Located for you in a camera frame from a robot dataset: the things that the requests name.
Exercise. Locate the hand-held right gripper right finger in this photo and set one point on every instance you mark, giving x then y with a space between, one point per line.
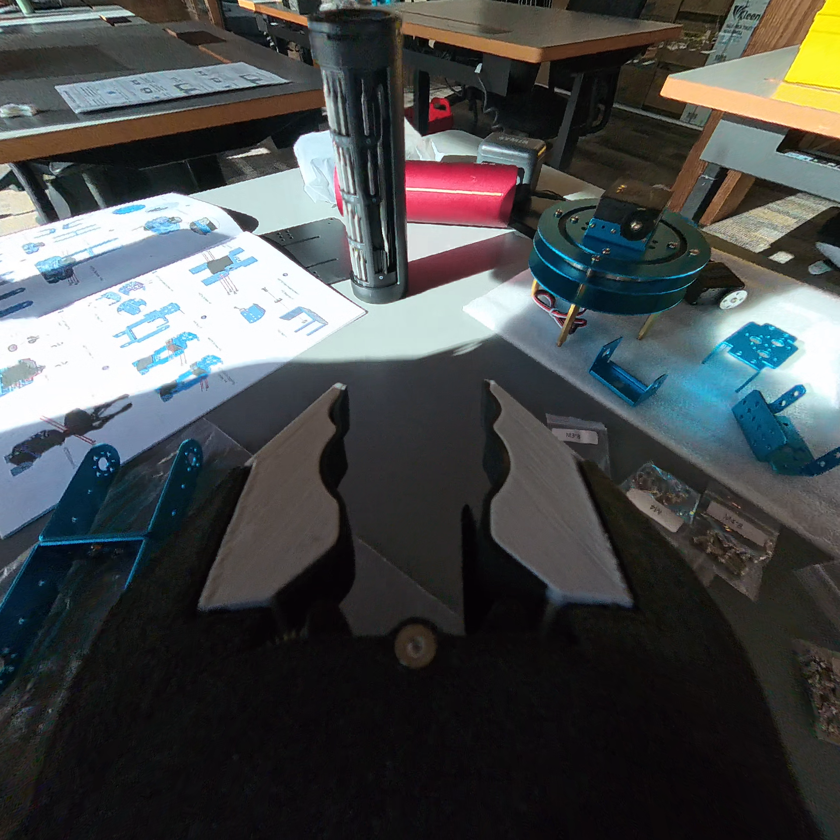
558 519

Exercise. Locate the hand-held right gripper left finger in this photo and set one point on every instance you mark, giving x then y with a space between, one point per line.
276 519

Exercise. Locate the blue metal bracket assembly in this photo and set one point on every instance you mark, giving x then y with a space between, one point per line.
79 538

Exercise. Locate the clear plastic bag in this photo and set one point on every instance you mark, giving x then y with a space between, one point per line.
131 479

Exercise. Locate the brass standoff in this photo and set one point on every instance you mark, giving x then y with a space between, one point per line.
647 322
574 322

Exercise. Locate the printed instruction manual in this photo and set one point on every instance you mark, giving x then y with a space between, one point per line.
158 302

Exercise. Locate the blue round metal base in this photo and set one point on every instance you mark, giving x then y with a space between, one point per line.
617 256

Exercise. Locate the black flat panel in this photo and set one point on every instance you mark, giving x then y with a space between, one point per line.
309 250

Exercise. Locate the small black wheeled part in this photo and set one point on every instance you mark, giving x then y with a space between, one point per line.
715 286

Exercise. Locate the red cylinder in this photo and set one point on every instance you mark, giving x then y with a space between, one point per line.
460 194

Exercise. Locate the white crumpled plastic bag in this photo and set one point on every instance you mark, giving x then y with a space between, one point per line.
322 164

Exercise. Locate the grey hand-held device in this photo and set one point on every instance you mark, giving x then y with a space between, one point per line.
512 155

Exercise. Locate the black ribbed cylinder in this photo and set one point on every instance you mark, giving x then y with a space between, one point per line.
357 145

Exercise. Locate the wooden table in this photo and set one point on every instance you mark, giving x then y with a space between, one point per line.
748 92
131 118
499 26

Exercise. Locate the red metal object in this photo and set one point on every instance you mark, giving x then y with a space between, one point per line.
440 108

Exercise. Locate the white printed paper sheet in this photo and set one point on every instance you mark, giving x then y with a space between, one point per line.
171 85

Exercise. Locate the yellow object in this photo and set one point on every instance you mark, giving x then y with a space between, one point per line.
814 53

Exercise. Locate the small blue metal bracket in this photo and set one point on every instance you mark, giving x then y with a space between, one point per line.
628 374

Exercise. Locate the blue metal servo bracket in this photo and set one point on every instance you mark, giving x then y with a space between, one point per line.
781 433

